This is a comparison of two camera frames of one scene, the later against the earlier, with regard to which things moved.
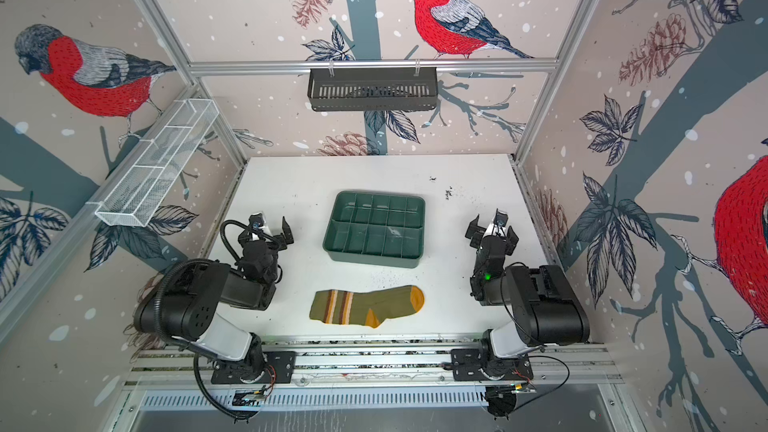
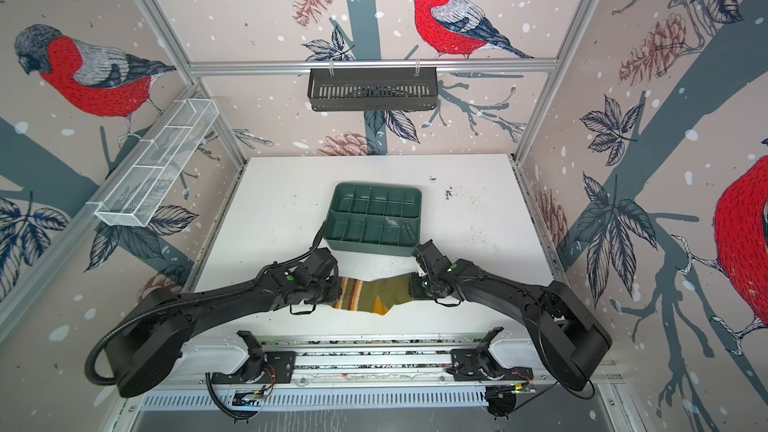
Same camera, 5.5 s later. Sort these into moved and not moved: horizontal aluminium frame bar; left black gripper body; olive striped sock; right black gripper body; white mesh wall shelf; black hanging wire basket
Moved: left black gripper body; right black gripper body; olive striped sock
Not moved: black hanging wire basket; white mesh wall shelf; horizontal aluminium frame bar
